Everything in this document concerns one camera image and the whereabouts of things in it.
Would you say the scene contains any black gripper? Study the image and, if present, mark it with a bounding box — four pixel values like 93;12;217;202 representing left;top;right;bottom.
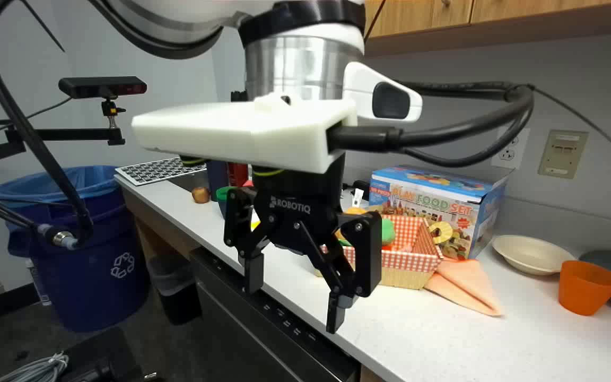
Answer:
221;152;383;335

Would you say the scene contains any green plushie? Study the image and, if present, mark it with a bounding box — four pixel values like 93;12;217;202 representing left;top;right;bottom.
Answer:
380;217;399;249

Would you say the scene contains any dark red jar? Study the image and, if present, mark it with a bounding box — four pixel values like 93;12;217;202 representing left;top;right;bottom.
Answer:
228;161;249;189

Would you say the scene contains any red checkered basket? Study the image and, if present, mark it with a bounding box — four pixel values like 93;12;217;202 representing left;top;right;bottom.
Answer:
338;212;442;293

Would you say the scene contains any black dishwasher front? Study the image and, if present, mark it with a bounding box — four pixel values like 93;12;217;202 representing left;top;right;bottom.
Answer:
188;247;363;382

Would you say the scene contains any dark blue bottle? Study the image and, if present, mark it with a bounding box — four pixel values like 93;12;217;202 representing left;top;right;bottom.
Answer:
206;160;231;200

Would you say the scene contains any blue toy food box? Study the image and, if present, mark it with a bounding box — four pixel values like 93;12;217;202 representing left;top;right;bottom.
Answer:
366;165;508;261

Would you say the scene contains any small black waste bin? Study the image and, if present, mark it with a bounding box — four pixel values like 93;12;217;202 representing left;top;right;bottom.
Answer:
145;252;206;327

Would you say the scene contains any orange folded napkin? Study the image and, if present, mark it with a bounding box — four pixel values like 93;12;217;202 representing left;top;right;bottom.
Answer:
422;255;505;319

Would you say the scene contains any cream bowl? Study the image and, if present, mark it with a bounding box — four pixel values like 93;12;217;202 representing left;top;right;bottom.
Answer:
489;233;576;278

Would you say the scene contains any blue recycling bin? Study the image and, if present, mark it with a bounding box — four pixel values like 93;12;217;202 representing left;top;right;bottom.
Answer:
0;163;153;335

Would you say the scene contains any orange plastic cup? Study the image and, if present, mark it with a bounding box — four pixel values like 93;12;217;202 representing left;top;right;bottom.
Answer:
556;258;611;319

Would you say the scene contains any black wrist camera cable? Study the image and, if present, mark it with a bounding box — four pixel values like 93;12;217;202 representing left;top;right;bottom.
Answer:
329;79;537;169

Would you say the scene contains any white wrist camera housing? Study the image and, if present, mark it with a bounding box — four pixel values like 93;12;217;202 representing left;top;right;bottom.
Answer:
128;93;359;177

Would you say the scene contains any yellow ring toy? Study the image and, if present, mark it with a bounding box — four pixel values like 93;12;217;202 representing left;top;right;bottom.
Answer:
428;218;457;249

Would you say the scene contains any white wire dish rack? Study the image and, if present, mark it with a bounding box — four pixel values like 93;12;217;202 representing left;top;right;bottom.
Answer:
111;155;208;189

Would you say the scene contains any white wall outlet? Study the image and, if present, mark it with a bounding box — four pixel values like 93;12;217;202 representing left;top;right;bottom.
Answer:
489;125;531;169

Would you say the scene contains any black stereo camera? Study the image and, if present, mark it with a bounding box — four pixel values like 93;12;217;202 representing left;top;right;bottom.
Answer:
56;74;147;102

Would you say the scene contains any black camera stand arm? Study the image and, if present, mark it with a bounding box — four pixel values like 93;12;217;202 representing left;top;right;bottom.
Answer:
0;97;128;251

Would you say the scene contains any beige wall plate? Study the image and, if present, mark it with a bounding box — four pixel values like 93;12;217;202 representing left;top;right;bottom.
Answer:
537;128;589;181

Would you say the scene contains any wooden wall cabinet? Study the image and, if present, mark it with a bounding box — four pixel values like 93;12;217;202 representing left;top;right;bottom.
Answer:
363;0;611;60

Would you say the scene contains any grey bundled cord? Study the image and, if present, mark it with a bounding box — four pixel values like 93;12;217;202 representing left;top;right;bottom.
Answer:
0;350;71;382

